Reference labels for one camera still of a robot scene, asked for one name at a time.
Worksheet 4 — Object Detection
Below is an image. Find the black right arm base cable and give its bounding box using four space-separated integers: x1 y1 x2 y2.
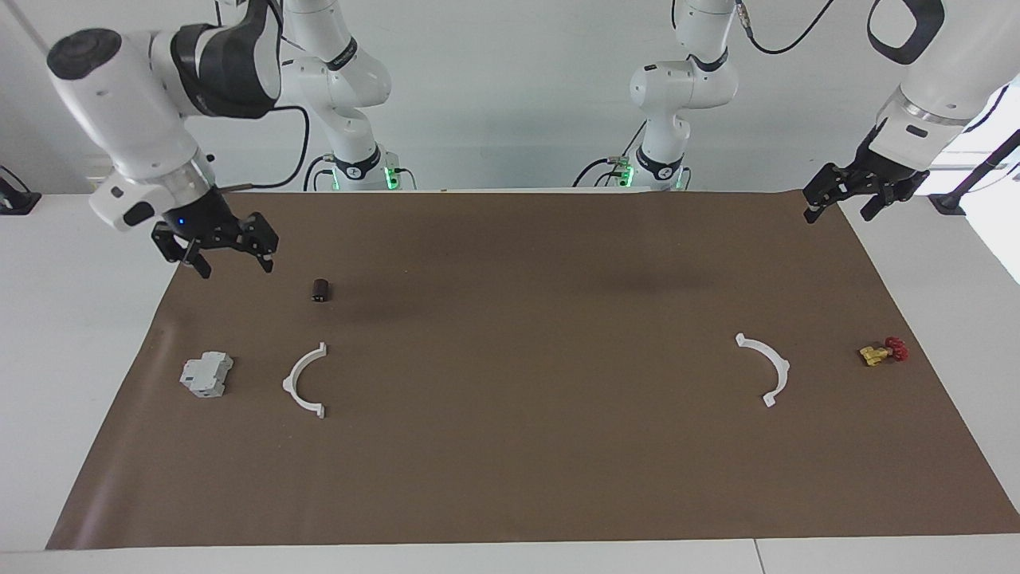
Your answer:
302 155 340 193

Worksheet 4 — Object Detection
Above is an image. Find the black table clamp mount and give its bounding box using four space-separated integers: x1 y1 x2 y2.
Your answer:
0 164 43 216

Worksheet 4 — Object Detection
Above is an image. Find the grey circuit breaker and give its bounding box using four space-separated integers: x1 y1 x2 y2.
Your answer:
178 351 235 399

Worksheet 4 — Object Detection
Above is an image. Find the black arm base cable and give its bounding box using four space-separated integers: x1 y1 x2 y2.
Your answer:
302 155 340 193
573 120 648 190

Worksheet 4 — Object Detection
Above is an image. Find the black left arm base cable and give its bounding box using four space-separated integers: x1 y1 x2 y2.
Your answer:
573 120 648 190

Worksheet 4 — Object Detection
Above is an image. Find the white half-ring pipe clamp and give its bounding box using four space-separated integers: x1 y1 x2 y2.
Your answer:
734 332 792 409
281 341 328 420

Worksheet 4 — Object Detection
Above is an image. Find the brass valve with red handle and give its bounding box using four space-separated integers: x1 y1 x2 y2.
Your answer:
858 336 910 368

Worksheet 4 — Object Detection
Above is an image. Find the black camera stand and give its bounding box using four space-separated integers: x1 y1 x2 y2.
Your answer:
928 130 1020 218

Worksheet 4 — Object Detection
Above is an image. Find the brown table mat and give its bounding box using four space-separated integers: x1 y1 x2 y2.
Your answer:
46 190 1020 551

